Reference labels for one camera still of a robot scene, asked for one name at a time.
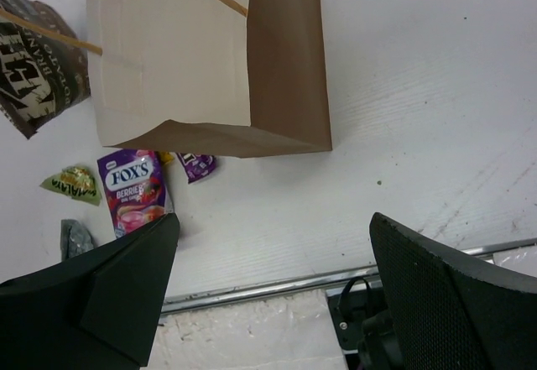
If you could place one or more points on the aluminium table edge rail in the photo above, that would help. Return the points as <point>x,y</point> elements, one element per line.
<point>237,294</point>

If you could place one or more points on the grey snack packet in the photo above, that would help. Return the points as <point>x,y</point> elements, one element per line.
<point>74,239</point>

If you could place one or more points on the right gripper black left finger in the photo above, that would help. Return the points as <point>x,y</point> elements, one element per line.
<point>99,310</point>

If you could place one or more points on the light green triangular packet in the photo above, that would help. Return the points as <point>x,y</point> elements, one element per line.
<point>76,182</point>

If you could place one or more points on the purple Fox's berries bag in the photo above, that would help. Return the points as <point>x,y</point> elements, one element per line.
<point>135,188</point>

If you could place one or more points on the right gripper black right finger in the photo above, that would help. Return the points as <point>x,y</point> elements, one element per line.
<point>451,310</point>

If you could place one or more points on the brown paper bag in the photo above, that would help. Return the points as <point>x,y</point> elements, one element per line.
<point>237,78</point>

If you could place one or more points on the brown kettle chips bag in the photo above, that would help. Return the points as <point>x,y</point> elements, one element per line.
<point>40,77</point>

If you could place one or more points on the purple m&m's packet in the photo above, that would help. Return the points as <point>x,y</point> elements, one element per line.
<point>197,166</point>

